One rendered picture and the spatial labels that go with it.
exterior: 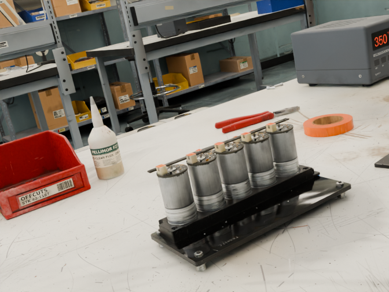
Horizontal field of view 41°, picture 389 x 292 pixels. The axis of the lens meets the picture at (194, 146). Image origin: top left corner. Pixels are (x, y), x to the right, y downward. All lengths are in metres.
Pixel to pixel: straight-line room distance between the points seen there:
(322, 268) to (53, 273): 0.21
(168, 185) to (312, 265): 0.12
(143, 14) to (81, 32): 2.16
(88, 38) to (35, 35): 2.38
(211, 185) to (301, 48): 0.53
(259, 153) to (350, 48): 0.44
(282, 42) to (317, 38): 5.40
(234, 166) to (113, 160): 0.24
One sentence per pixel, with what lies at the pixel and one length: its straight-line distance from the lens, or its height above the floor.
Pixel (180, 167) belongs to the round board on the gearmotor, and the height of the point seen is 0.81.
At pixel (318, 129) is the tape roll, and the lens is 0.63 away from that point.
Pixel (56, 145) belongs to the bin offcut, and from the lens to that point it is 0.69.
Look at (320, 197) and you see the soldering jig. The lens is 0.43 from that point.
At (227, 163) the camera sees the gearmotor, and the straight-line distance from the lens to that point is 0.42.
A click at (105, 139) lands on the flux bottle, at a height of 0.80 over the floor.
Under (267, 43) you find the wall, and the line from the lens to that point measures 6.14.
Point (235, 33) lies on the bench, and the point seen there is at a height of 0.68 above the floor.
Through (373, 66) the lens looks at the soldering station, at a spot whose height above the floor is 0.78.
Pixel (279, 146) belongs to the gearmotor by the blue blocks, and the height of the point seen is 0.80.
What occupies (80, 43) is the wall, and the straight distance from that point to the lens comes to 4.99.
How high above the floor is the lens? 0.93
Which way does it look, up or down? 16 degrees down
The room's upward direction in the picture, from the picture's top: 12 degrees counter-clockwise
